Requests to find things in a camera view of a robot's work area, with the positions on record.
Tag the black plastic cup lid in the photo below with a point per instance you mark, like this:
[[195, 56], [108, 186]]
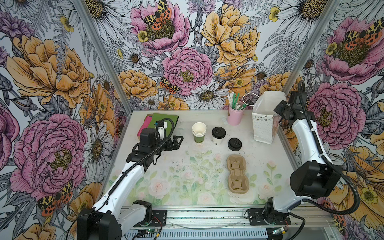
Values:
[[218, 132]]

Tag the aluminium left corner post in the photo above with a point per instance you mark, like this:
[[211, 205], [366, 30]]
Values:
[[92, 32]]

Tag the aluminium corner post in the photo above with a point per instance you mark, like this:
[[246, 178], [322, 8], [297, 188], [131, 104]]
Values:
[[313, 38], [92, 32]]

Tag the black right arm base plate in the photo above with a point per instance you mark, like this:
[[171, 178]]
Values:
[[260, 217]]

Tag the aluminium front frame rail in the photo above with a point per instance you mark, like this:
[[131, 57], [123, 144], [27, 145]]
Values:
[[232, 216]]

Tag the pink plastic straw cup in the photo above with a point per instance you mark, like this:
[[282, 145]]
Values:
[[234, 116]]

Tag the brown pulp cup carrier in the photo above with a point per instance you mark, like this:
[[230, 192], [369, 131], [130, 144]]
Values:
[[238, 181]]

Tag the stack of black lids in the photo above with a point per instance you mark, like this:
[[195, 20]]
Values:
[[235, 144]]

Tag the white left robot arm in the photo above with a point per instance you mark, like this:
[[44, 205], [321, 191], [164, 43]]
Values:
[[105, 220]]

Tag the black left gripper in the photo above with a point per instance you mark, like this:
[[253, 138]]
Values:
[[176, 146]]

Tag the white paper coffee cup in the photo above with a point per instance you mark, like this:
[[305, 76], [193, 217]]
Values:
[[217, 141]]

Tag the aluminium right corner post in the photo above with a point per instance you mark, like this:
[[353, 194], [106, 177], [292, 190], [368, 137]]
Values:
[[313, 38]]

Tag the stack of paper cups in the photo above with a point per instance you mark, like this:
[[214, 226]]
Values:
[[199, 131]]

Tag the white ventilated cable duct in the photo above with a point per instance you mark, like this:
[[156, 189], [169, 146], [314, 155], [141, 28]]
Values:
[[213, 234]]

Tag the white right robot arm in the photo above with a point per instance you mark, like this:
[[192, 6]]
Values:
[[316, 177]]

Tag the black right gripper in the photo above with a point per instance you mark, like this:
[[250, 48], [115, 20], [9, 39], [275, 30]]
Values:
[[278, 108]]

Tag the cartoon animal paper gift bag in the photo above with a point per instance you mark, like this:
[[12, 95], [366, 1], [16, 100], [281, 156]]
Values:
[[265, 119]]

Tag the pink paper napkin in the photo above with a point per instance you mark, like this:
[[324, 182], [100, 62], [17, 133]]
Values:
[[145, 124]]

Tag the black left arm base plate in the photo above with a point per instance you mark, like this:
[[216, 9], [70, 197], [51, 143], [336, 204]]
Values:
[[158, 219]]

